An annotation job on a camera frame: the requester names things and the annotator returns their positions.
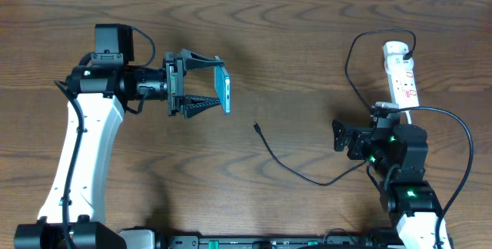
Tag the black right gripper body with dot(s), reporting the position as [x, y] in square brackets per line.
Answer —
[366, 134]

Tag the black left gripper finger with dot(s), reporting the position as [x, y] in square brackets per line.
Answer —
[191, 105]
[193, 61]

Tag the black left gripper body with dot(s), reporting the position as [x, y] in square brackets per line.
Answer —
[173, 84]

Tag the blue screen Galaxy smartphone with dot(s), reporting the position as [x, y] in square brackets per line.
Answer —
[222, 85]

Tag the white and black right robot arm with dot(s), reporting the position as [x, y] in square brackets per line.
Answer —
[397, 152]

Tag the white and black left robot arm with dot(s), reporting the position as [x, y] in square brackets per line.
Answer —
[99, 95]

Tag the white power strip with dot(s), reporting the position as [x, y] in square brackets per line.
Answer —
[400, 74]

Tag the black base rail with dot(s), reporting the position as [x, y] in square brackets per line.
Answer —
[284, 242]

